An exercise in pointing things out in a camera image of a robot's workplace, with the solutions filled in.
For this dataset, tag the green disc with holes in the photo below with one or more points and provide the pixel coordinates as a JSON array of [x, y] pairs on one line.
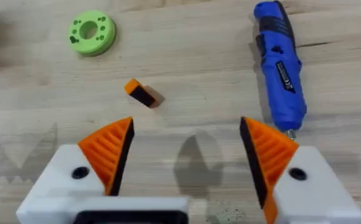
[[91, 32]]

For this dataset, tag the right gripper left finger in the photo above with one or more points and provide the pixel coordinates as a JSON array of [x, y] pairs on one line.
[[105, 155]]

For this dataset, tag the orange ribbed wedge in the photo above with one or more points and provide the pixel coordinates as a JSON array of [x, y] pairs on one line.
[[141, 92]]

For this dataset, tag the blue electric screwdriver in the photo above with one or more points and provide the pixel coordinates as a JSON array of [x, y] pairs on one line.
[[278, 65]]

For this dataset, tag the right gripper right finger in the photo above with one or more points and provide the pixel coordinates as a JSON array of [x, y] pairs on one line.
[[280, 174]]

